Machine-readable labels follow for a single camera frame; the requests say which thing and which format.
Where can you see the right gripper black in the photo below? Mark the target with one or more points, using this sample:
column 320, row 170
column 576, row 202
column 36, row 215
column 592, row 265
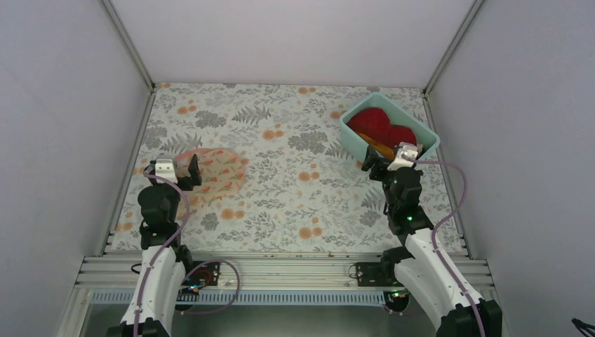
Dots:
column 371, row 160

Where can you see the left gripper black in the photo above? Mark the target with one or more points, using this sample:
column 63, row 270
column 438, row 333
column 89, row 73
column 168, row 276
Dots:
column 195, row 179

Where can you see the floral pink laundry bag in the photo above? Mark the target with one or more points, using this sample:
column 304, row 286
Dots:
column 223, row 175

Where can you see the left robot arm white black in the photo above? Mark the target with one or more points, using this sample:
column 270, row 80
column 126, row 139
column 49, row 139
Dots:
column 165, row 210

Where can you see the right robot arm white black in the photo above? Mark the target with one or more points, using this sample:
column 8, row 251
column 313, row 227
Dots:
column 420, row 264

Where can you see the red bra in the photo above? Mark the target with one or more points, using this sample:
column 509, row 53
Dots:
column 374, row 123

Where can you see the orange yellow garment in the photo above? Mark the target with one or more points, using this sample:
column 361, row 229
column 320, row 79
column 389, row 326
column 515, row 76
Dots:
column 382, row 149

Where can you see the teal plastic basket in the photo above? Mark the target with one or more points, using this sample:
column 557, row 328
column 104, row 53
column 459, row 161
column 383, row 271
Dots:
column 397, row 115

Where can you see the floral patterned table mat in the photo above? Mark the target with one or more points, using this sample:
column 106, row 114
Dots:
column 303, row 192

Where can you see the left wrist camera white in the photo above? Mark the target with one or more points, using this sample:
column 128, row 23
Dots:
column 165, row 167

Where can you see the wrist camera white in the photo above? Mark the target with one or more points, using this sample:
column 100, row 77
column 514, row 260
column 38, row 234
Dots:
column 405, row 155
column 165, row 167

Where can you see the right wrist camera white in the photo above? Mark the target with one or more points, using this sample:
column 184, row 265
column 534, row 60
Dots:
column 405, row 155

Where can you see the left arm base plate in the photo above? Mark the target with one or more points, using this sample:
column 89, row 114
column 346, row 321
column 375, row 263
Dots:
column 203, row 277

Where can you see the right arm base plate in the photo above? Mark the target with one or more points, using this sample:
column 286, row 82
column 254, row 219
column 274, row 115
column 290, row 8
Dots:
column 368, row 274

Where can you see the aluminium rail frame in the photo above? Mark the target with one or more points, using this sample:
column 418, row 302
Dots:
column 262, row 279

